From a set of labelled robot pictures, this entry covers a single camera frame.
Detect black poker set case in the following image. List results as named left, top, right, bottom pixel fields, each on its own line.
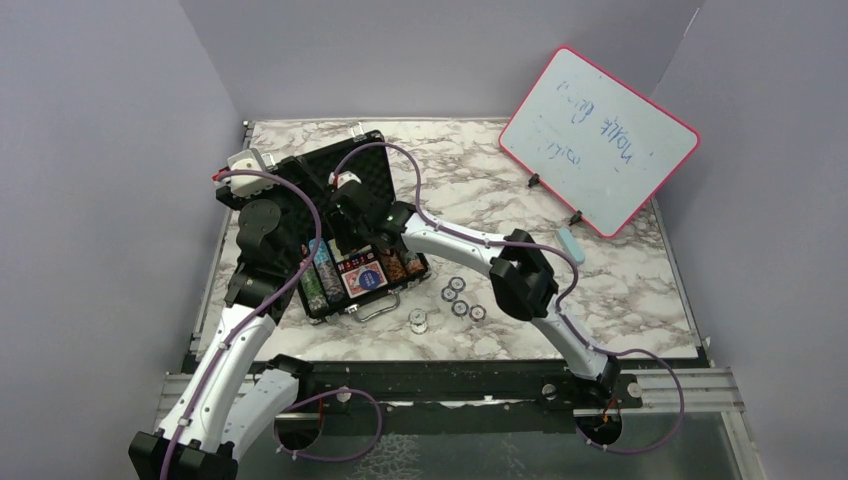
left=267, top=130, right=430, bottom=322

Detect red playing card deck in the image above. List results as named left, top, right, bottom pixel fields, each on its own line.
left=341, top=261, right=388, bottom=298

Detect blue 10 chip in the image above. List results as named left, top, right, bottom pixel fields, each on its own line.
left=468, top=305, right=487, bottom=322
left=451, top=300, right=469, bottom=317
left=441, top=286, right=458, bottom=303
left=448, top=276, right=466, bottom=292

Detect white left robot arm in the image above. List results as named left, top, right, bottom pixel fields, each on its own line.
left=129, top=196, right=321, bottom=479

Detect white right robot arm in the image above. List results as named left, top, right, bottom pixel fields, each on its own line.
left=328, top=175, right=621, bottom=407

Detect red dice in case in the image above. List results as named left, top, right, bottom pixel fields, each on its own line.
left=335, top=253, right=374, bottom=274

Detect brown chip row in case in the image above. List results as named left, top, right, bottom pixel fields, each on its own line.
left=380, top=251, right=407, bottom=282

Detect red green chip row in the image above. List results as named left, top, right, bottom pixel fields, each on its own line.
left=401, top=251, right=426, bottom=275

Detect light blue whiteboard eraser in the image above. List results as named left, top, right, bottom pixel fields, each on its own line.
left=556, top=227, right=586, bottom=266

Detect pink framed whiteboard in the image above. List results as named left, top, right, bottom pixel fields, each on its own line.
left=498, top=47, right=701, bottom=238

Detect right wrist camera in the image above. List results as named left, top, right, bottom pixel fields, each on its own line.
left=328, top=171, right=362, bottom=190

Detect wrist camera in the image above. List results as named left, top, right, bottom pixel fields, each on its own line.
left=328, top=171, right=362, bottom=190
left=212, top=148, right=275, bottom=198

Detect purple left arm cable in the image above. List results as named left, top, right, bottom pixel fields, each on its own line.
left=158, top=169, right=384, bottom=480

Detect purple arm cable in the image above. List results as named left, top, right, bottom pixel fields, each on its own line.
left=333, top=141, right=687, bottom=458
left=158, top=169, right=384, bottom=480

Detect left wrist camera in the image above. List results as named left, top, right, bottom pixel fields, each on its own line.
left=212, top=148, right=275, bottom=198

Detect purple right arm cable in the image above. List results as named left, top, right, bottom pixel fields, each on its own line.
left=333, top=141, right=687, bottom=458

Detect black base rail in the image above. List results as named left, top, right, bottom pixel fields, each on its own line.
left=182, top=354, right=704, bottom=435

